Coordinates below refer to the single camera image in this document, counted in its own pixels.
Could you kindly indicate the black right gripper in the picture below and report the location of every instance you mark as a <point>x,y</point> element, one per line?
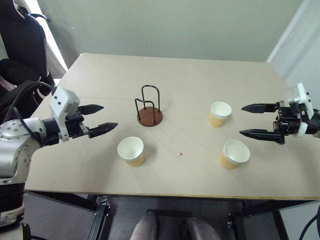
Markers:
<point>287,120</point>

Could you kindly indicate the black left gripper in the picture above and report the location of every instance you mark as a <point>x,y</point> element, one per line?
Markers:
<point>75,125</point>

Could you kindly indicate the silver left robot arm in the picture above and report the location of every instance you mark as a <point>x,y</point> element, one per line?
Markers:
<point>15,147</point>

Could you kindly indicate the yellow paper cup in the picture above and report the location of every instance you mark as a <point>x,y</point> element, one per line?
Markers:
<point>131,154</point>
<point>233,153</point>
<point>219,113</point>

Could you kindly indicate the black office chair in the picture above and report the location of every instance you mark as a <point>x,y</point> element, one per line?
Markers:
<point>22,50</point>

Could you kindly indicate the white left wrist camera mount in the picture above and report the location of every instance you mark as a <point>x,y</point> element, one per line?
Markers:
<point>61,101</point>

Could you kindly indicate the black table frame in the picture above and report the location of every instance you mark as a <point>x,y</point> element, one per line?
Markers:
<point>160,215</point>

